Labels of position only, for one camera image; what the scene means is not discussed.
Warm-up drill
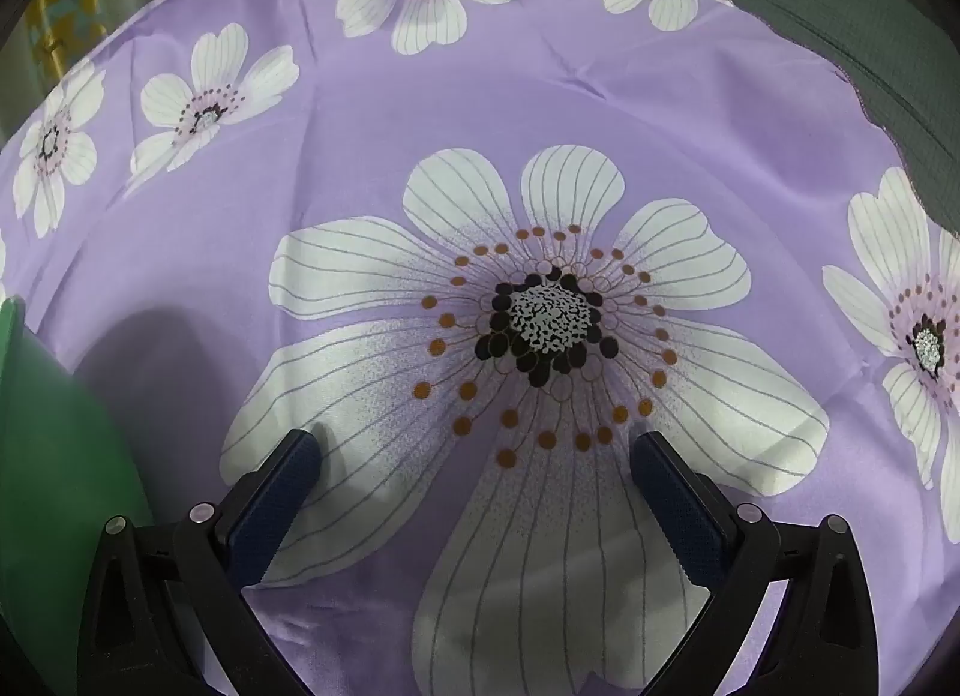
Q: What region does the purple floral tablecloth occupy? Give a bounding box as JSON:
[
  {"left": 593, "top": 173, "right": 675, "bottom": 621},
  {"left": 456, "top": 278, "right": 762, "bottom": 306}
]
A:
[{"left": 0, "top": 0, "right": 960, "bottom": 696}]

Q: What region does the green plastic bowl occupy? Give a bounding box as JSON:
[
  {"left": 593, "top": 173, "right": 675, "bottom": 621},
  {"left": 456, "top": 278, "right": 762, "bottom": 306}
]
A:
[{"left": 0, "top": 296, "right": 156, "bottom": 696}]

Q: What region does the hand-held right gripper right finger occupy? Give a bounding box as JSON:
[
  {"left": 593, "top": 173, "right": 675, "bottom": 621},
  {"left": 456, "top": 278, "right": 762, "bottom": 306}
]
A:
[{"left": 628, "top": 431, "right": 880, "bottom": 696}]

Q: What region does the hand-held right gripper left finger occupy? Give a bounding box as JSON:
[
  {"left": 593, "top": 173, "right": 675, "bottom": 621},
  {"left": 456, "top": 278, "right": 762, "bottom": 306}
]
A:
[{"left": 77, "top": 428, "right": 323, "bottom": 696}]

